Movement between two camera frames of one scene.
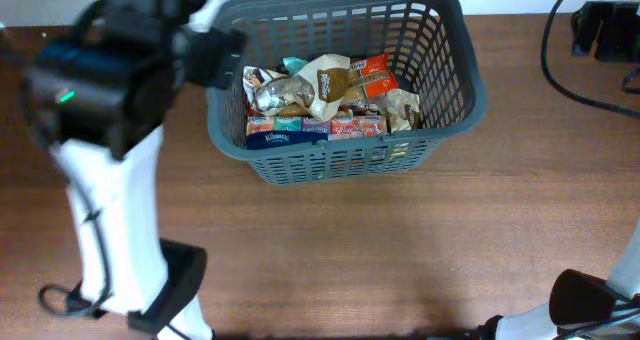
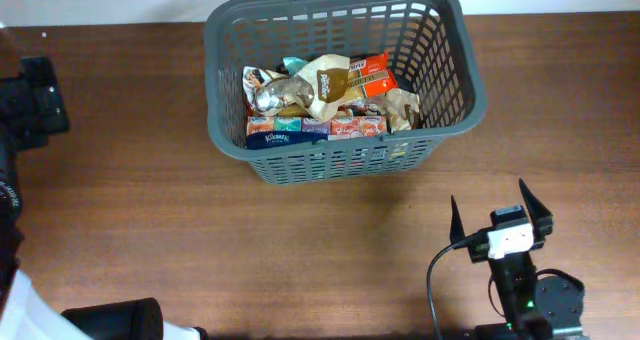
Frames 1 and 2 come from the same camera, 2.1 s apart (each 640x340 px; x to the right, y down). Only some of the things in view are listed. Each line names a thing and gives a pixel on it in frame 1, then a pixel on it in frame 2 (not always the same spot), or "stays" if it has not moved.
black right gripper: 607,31 -> 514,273
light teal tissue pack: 293,64 stays
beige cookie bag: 316,89 stays
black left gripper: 221,54 -> 34,104
